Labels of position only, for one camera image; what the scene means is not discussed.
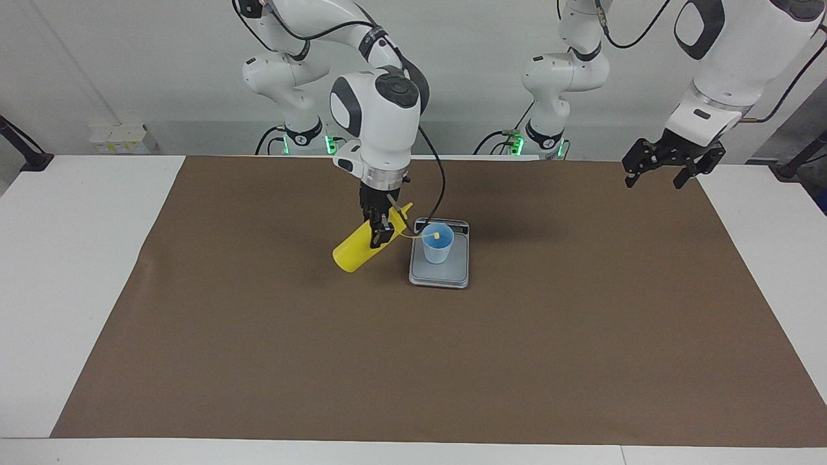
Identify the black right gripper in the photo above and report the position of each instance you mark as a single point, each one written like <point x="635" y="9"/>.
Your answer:
<point x="373" y="203"/>

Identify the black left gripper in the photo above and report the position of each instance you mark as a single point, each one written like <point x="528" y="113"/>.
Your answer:
<point x="681" y="150"/>

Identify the yellow squeeze bottle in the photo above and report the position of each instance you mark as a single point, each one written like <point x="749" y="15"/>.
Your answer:
<point x="352" y="253"/>

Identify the light blue plastic cup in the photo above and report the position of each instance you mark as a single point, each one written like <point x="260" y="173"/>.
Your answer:
<point x="438" y="252"/>

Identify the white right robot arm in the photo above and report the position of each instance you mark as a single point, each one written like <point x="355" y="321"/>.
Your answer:
<point x="381" y="123"/>

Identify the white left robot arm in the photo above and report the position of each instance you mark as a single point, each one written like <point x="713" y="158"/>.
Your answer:
<point x="736" y="58"/>

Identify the silver digital kitchen scale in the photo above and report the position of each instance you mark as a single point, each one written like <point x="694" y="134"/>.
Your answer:
<point x="446" y="274"/>

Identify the black clamp stand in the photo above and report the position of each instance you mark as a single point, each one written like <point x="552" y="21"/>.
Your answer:
<point x="791" y="169"/>
<point x="35" y="160"/>

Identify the brown paper mat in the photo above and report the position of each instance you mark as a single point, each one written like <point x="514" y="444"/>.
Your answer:
<point x="413" y="361"/>

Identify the white wall socket box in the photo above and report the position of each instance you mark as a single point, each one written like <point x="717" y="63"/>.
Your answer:
<point x="119" y="139"/>

